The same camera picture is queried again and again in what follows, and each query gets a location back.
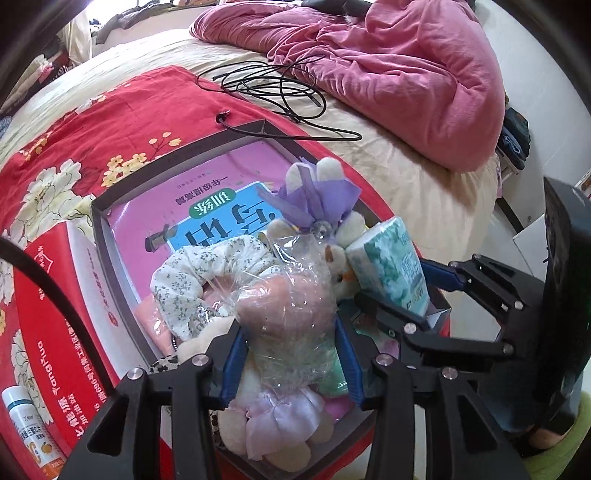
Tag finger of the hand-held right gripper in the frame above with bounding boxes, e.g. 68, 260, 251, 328
355, 295, 515, 370
422, 254, 546, 342

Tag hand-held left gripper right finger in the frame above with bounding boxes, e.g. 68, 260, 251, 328
335, 314, 529, 480

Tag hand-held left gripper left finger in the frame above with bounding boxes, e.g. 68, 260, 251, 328
58, 318, 250, 480

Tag green tissue pack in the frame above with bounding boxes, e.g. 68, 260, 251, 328
345, 217, 430, 315

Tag leopard print cloth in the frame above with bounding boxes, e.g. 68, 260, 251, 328
148, 353, 178, 374

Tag teddy bear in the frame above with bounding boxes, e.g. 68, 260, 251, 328
178, 318, 338, 474

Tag pink plush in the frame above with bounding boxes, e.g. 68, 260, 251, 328
233, 231, 352, 398

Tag pink packet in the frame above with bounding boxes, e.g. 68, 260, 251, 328
136, 295, 185, 356

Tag floral scrunchie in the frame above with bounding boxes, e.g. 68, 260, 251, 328
150, 235, 278, 342

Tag white bunny plush purple bow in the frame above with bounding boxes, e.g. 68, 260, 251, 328
265, 157, 370, 301

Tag pink children's book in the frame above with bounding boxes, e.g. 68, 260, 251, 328
90, 119, 453, 480

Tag cream bed sheet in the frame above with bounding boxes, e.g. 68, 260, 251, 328
0, 34, 502, 259

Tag blue clothes stack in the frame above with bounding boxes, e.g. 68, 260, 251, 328
499, 106, 529, 171

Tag pink and blue book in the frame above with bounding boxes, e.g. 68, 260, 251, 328
108, 141, 333, 296

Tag green cloth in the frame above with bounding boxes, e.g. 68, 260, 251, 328
522, 406, 591, 480

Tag red tissue box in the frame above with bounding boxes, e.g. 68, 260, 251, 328
11, 219, 162, 462

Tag white vitamin bottle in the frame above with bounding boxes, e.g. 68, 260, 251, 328
1, 385, 68, 480

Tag pink duvet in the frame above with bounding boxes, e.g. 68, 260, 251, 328
189, 0, 506, 174

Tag red floral blanket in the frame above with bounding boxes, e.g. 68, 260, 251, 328
0, 65, 384, 480

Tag black garment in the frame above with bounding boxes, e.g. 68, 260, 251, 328
300, 0, 370, 12

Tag clothes on windowsill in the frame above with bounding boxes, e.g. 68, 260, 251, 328
95, 9, 153, 42

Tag cream curtain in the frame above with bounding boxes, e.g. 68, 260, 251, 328
62, 9, 93, 65

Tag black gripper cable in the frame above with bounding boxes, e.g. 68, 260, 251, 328
0, 237, 65, 333

